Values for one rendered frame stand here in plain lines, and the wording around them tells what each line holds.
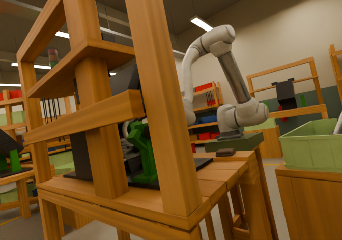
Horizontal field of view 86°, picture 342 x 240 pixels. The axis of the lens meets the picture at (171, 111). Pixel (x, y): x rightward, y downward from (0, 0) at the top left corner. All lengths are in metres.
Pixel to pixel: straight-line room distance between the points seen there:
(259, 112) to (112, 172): 1.03
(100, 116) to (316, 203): 1.06
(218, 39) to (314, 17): 5.53
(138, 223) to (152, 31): 0.66
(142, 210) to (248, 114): 0.99
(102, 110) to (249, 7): 6.72
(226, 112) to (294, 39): 5.25
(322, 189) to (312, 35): 5.67
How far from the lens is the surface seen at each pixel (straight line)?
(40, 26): 1.46
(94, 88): 0.86
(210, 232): 2.00
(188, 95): 1.08
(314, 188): 1.17
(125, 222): 0.85
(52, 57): 1.37
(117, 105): 0.62
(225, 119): 1.51
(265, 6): 7.02
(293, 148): 1.14
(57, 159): 4.06
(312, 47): 6.50
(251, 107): 1.41
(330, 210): 1.20
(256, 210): 1.20
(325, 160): 1.12
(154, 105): 0.56
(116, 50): 0.88
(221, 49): 1.29
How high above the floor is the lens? 1.16
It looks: 3 degrees up
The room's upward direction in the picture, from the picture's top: 11 degrees counter-clockwise
